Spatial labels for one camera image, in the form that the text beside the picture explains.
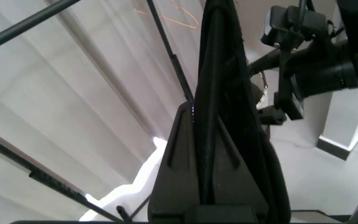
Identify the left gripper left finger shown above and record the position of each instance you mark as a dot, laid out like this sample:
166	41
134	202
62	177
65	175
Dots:
176	186

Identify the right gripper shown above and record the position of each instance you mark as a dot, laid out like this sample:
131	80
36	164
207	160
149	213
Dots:
325	79

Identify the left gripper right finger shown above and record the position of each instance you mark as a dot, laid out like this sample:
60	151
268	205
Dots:
235	186

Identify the black garment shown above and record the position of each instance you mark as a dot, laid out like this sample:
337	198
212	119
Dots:
225	77

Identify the pink clothes hanger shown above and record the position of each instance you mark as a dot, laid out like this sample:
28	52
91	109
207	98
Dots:
172	20

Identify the black clothes rack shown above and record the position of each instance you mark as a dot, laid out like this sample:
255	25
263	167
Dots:
11	31

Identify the white curtain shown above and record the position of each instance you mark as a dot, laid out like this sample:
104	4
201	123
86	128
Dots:
73	93

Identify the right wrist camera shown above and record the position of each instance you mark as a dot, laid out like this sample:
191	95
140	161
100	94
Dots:
306	21

